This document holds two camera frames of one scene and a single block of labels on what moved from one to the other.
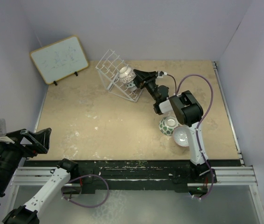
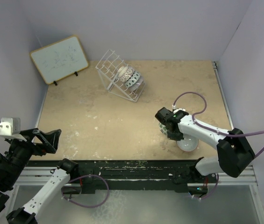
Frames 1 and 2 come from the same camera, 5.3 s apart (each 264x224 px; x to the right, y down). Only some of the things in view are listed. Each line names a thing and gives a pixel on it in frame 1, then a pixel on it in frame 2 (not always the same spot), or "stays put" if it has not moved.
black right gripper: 144,78 -> 175,137
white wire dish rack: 108,69 stays put
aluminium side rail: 225,103 stays put
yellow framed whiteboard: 60,59 stays put
